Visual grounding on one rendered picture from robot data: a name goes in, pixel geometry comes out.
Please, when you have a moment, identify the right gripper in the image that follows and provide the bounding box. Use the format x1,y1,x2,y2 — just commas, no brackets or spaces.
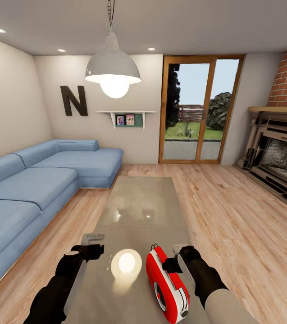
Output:
162,256,183,273

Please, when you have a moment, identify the radio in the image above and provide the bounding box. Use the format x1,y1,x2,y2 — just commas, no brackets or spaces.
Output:
146,245,190,324

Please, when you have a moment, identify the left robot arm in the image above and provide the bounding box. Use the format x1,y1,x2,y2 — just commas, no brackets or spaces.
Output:
24,233,105,324

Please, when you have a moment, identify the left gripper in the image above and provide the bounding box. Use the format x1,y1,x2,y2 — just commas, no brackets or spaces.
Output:
72,244,104,261

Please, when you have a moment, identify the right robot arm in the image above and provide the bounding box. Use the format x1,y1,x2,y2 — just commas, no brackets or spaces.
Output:
162,243,259,324

